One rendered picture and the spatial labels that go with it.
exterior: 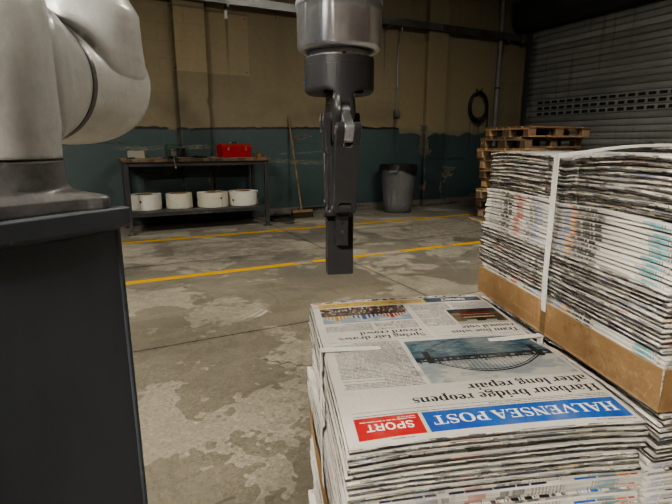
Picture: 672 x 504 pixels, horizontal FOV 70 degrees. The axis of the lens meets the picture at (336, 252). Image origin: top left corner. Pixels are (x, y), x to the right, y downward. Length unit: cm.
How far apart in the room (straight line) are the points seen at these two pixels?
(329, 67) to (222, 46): 669
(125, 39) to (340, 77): 36
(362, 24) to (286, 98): 686
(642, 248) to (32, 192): 60
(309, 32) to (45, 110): 29
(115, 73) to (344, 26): 36
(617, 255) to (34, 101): 61
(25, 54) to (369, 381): 48
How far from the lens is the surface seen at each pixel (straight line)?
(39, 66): 60
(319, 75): 51
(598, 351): 58
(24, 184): 58
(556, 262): 63
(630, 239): 54
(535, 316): 68
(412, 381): 53
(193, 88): 693
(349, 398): 49
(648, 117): 844
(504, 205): 75
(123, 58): 76
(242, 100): 716
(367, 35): 52
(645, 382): 54
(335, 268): 55
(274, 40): 742
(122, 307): 65
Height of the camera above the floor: 107
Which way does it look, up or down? 13 degrees down
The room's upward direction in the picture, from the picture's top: straight up
